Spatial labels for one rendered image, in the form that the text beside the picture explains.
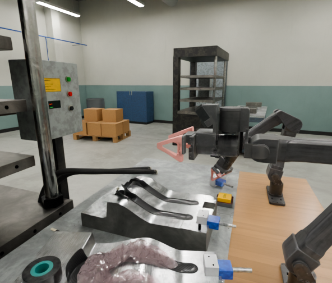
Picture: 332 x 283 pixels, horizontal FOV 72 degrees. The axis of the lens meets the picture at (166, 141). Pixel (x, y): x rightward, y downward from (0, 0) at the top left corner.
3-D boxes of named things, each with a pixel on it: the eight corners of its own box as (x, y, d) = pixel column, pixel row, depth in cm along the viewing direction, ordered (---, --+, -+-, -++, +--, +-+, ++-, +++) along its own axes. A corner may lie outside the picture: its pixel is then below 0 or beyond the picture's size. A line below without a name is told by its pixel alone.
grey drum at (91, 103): (106, 123, 808) (104, 97, 787) (106, 126, 753) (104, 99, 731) (88, 123, 793) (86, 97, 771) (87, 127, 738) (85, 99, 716)
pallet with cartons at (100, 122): (130, 135, 615) (129, 108, 596) (116, 142, 538) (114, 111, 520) (92, 132, 648) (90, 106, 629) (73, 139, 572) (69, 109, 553)
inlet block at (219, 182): (234, 190, 123) (235, 180, 122) (229, 192, 120) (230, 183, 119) (214, 182, 133) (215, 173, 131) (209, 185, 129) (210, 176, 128)
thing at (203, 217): (235, 229, 80) (236, 215, 79) (235, 238, 75) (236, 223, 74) (198, 222, 84) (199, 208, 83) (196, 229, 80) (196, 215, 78)
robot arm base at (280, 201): (271, 188, 107) (287, 191, 105) (267, 173, 126) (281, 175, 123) (269, 204, 109) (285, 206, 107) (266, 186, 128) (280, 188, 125)
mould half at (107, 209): (216, 215, 99) (218, 187, 96) (205, 256, 76) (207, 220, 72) (116, 196, 116) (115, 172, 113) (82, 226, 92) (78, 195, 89)
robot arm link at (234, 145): (213, 131, 57) (243, 132, 54) (216, 127, 62) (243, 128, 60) (212, 158, 58) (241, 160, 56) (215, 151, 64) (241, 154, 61)
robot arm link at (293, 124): (231, 143, 112) (289, 104, 102) (231, 139, 121) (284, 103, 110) (246, 163, 113) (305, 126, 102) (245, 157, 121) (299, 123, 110)
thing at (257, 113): (263, 137, 594) (267, 101, 572) (260, 158, 427) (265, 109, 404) (236, 135, 623) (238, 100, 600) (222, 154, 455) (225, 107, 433)
